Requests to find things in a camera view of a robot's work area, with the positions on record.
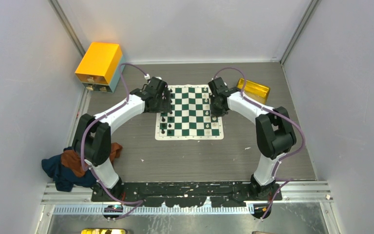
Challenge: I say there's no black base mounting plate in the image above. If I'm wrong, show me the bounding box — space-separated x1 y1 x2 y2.
92 180 283 208

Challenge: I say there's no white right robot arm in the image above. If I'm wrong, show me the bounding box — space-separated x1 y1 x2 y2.
208 77 297 200

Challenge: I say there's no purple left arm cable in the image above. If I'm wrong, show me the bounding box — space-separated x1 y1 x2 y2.
80 63 147 221

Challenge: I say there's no dark blue cloth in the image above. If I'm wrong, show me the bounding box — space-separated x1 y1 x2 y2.
41 154 96 192

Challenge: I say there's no yellow teal drawer box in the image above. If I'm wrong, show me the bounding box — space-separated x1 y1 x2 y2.
75 42 126 93

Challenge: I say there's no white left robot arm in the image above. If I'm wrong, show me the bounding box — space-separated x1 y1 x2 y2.
72 77 171 201

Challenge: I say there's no orange cloth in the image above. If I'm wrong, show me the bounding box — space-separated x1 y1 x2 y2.
61 142 123 177

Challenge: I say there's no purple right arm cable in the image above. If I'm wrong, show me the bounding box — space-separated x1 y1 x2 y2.
213 67 305 220

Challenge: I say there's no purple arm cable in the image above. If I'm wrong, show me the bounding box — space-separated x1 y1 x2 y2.
213 67 305 220
80 63 147 221

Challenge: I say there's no yellow transparent tray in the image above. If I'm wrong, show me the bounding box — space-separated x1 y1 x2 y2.
243 80 270 104

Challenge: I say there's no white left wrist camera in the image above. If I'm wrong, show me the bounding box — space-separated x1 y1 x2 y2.
144 74 162 82

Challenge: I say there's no aluminium frame rail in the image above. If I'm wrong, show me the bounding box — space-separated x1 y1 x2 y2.
41 181 334 215

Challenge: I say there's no green white chess board mat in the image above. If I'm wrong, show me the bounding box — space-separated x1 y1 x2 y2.
155 84 224 141

